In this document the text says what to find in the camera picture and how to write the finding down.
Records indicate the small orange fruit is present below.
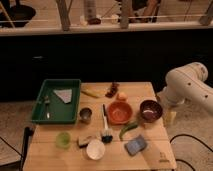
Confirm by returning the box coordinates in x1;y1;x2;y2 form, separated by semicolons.
116;92;128;101

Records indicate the green plastic cup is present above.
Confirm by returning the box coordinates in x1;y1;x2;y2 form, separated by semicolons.
55;132;71;149

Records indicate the yellow banana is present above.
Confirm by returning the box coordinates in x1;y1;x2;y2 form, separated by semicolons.
81;89;100;98

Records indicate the orange bowl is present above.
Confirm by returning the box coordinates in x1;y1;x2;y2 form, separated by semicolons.
107;101;133;124

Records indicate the small metal cup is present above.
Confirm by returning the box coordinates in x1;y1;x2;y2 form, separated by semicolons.
79;107;92;124

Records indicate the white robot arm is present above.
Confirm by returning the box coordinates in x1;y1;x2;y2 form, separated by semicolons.
158;62;213;126

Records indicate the black floor cable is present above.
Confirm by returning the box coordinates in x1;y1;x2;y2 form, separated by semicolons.
169;133;213;171

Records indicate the black clamp stand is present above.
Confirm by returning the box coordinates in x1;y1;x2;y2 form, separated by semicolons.
0;125;35;171

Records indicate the brown block sponge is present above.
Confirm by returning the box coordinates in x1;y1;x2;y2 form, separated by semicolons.
78;135;94;148

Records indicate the blue sponge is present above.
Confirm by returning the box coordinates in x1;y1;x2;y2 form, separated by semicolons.
124;135;147;156

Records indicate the dark maroon bowl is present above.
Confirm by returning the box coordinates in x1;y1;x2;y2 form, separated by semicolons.
140;100;163;123

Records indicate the dark red toy food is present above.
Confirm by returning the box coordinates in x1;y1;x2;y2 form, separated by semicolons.
105;82;119;98

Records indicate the green chili pepper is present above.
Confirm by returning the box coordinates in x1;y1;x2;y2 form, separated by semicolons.
119;122;138;141

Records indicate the grey folded cloth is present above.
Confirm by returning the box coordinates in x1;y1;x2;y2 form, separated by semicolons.
54;89;72;104

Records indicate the green plastic tray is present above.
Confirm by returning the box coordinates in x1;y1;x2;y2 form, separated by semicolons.
31;79;81;124

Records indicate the metal spoon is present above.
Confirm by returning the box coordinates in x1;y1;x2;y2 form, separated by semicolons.
44;96;50;119

